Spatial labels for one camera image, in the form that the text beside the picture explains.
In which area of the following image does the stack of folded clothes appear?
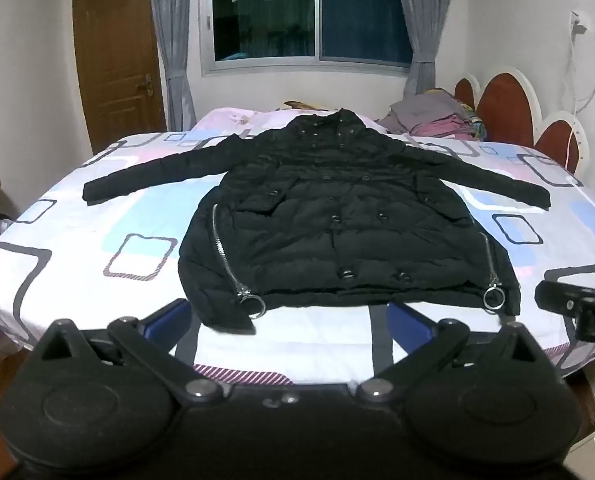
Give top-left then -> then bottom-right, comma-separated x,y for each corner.
377,87 -> 489,143

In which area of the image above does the white wall socket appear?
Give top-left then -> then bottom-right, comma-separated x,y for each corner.
569,9 -> 592,37

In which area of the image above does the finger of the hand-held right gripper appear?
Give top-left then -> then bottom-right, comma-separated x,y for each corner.
534,280 -> 595,318

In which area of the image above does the sliding glass window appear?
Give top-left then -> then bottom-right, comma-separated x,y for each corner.
200,0 -> 414,78

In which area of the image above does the black padded jacket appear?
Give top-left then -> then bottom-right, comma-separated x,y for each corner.
82,108 -> 551,336

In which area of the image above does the brown scalloped headboard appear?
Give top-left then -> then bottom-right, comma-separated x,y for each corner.
452,65 -> 591,182

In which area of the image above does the yellow printed pillow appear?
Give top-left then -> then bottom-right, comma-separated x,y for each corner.
284,101 -> 339,112

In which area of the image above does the pink blanket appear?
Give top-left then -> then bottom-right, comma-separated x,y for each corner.
192,106 -> 394,137

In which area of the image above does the grey curtain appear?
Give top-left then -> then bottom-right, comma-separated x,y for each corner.
395,0 -> 459,99
148,0 -> 198,132

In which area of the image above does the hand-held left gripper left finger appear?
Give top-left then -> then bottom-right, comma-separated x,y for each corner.
42,299 -> 221,405

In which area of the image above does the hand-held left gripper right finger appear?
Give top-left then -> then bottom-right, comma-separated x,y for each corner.
357,301 -> 546,404

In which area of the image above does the brown wooden door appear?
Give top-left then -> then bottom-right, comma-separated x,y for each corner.
72,0 -> 168,156

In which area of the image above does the bed with patterned sheet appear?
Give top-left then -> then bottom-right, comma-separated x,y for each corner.
0,106 -> 595,386

